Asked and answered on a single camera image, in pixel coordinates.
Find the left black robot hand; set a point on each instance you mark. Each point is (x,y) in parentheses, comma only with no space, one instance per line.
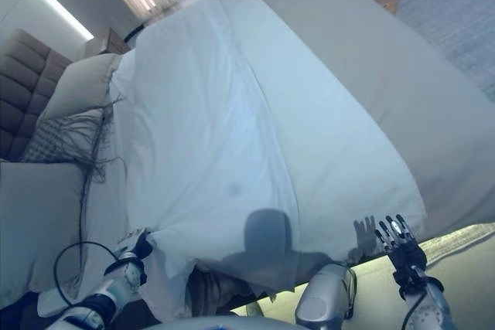
(137,245)

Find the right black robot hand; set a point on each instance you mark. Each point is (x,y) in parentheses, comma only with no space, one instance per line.
(406,254)

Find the white duvet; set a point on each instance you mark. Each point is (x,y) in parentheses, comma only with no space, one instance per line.
(232,113)

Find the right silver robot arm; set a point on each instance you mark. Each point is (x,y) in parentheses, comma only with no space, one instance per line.
(429,303)

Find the beige bed runner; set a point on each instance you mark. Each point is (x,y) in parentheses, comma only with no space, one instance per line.
(386,75)

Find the right silver robot leg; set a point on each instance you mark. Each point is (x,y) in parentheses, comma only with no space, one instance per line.
(325,295)

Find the large beige pillow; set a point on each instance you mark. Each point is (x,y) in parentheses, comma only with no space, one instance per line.
(38,222)

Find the silver robot torso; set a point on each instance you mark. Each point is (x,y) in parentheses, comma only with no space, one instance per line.
(216,324)

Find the grey woven fringed cushion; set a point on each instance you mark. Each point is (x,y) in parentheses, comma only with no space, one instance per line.
(50,140)

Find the brown tufted headboard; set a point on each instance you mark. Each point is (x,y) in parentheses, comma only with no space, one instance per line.
(27,86)

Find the wooden nightstand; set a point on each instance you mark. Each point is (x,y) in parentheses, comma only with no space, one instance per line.
(108,42)

